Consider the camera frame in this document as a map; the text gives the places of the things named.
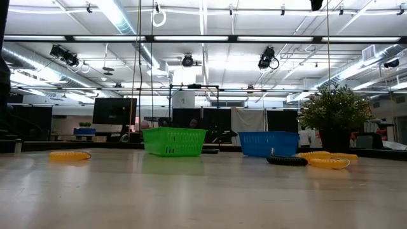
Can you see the green potted plant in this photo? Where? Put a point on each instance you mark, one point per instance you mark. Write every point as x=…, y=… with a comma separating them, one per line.
x=334, y=111

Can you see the black computer monitor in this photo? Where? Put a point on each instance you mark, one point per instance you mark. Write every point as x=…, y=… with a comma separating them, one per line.
x=114, y=111

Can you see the black light bar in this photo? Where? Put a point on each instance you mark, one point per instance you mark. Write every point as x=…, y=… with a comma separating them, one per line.
x=232, y=38

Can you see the blue plastic basket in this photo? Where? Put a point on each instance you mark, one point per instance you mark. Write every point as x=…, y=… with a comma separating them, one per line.
x=267, y=143

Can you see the white hanging cloth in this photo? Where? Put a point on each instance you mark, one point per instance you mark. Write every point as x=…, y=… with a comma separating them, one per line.
x=248, y=124

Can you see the blue storage bin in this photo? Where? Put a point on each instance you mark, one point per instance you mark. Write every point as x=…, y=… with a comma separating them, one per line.
x=84, y=131

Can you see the person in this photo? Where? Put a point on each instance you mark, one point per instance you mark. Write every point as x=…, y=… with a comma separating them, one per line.
x=193, y=123
x=304, y=136

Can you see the black ceiling camera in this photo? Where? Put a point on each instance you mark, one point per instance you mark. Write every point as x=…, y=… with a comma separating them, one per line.
x=65, y=55
x=267, y=58
x=187, y=61

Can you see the green plastic basket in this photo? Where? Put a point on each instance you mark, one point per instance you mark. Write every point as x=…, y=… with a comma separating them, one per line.
x=173, y=141

